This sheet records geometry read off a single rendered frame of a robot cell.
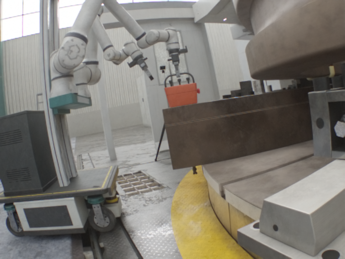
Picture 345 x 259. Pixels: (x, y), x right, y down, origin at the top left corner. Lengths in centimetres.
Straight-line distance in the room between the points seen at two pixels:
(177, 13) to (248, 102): 346
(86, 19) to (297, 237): 139
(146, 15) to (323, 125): 417
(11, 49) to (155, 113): 1270
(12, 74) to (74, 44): 1426
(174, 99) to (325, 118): 108
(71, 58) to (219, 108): 94
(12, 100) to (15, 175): 1368
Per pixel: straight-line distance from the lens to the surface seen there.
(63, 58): 134
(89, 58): 215
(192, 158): 167
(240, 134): 169
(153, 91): 454
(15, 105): 1526
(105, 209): 160
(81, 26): 146
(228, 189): 116
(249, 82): 281
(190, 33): 505
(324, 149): 86
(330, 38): 125
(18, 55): 1575
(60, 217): 160
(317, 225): 53
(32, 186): 169
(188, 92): 165
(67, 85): 150
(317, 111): 84
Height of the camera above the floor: 70
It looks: 4 degrees down
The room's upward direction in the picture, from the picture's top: 10 degrees counter-clockwise
